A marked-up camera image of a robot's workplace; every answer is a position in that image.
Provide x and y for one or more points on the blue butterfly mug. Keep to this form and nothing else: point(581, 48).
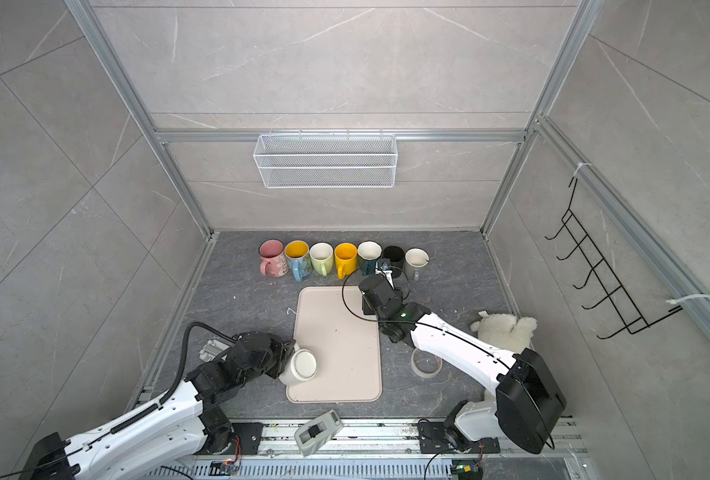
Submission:
point(298, 259)

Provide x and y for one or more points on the grey mug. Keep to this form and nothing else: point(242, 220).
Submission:
point(415, 260)

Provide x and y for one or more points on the yellow mug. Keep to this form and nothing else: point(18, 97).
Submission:
point(346, 259)

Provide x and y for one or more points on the grey camera box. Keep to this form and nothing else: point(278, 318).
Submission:
point(311, 436)

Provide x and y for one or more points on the light green mug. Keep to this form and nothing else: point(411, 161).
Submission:
point(322, 258)

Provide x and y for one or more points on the white teddy bear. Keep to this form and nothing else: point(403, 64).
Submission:
point(505, 331)

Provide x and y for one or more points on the black mug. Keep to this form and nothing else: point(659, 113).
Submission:
point(393, 260)

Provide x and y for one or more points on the dark green mug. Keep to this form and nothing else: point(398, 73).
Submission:
point(369, 253)

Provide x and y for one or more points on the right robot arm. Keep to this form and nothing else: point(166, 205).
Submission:
point(527, 401)

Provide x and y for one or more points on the white wire mesh basket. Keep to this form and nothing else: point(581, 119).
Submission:
point(317, 161)

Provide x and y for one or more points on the small white plastic holder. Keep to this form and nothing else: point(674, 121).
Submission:
point(212, 350)

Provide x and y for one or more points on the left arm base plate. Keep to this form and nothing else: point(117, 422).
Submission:
point(250, 436)

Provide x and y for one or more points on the tape roll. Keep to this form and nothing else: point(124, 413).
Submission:
point(424, 364)

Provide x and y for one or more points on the black wire hook rack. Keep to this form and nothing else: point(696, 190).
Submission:
point(599, 271)

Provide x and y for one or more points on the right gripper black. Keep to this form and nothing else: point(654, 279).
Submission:
point(366, 307)

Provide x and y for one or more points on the beige plastic tray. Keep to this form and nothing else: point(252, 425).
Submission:
point(345, 342)

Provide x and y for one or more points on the pink patterned mug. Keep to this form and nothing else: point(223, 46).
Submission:
point(273, 260)

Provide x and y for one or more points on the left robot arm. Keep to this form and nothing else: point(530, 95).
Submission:
point(187, 419)

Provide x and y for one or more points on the white mug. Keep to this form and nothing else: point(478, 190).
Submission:
point(301, 367)

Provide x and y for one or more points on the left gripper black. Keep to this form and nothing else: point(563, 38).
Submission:
point(284, 349)

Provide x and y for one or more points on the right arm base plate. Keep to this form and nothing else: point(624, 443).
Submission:
point(434, 438)

